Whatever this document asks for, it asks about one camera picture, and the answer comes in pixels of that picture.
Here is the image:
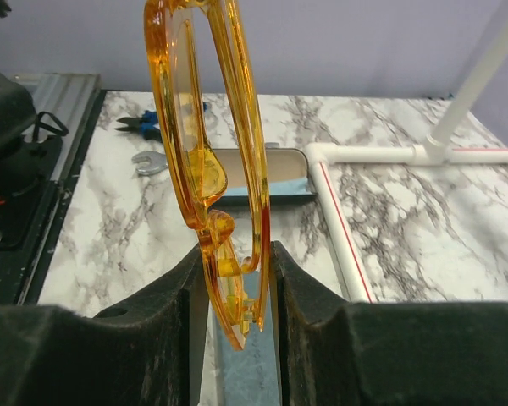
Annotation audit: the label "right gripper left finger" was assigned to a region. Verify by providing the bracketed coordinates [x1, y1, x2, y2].
[0, 248, 203, 405]

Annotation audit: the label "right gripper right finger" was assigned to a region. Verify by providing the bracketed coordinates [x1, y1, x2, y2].
[270, 241, 508, 405]

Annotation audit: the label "blue-grey glasses case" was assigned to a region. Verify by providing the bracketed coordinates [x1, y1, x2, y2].
[213, 291, 280, 406]

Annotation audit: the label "black glasses case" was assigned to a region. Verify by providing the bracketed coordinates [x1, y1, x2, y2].
[213, 148, 317, 210]

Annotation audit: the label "orange plastic sunglasses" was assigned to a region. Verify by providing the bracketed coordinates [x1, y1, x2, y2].
[144, 1, 271, 350]

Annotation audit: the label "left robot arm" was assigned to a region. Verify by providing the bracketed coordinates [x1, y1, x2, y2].
[0, 73, 69, 199]

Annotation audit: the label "silver wrench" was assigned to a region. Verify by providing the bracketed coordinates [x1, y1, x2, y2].
[131, 151, 168, 176]

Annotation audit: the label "white PVC pipe rack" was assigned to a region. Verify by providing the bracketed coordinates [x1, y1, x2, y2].
[306, 20, 508, 303]

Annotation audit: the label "blue-handled pliers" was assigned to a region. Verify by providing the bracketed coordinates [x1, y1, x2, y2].
[117, 110, 161, 141]

